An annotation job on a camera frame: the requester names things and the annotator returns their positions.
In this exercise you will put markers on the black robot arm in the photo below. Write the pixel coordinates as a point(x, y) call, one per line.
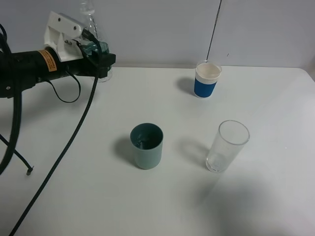
point(33, 67)

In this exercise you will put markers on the green plastic cup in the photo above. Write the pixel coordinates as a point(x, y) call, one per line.
point(147, 141)

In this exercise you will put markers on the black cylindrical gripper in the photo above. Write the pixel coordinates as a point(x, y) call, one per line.
point(47, 65)

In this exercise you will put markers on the blue sleeved white cup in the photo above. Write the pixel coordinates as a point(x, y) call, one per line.
point(207, 75)

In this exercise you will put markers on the white gripper camera mount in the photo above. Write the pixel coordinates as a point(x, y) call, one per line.
point(61, 33)

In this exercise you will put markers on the clear drinking glass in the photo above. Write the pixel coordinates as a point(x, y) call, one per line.
point(231, 137)

